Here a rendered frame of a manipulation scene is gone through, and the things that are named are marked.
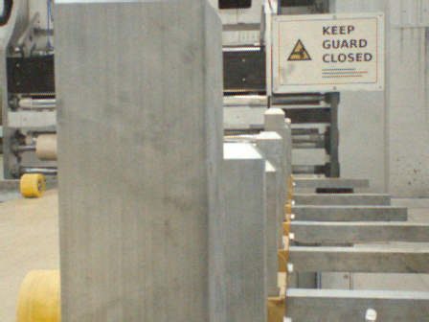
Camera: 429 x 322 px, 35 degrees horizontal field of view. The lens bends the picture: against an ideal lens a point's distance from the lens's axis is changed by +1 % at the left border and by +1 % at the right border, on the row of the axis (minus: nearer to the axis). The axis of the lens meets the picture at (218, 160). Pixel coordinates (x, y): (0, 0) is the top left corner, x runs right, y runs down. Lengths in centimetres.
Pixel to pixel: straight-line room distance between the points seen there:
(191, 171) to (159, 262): 2
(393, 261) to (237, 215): 58
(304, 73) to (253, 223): 255
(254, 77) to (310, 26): 32
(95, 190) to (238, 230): 26
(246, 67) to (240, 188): 259
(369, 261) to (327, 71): 203
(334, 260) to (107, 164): 82
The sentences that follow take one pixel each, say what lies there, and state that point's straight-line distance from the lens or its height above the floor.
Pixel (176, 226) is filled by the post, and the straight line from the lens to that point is 15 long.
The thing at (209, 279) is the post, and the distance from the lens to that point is 15.
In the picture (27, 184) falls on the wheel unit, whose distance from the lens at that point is 235.
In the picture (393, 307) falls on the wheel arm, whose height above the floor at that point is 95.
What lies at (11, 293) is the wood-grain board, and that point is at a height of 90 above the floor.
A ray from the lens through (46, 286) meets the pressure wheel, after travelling 75.
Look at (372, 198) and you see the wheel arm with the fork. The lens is 171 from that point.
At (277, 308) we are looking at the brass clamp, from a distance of 66.
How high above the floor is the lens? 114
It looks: 3 degrees down
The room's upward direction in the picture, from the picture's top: 1 degrees counter-clockwise
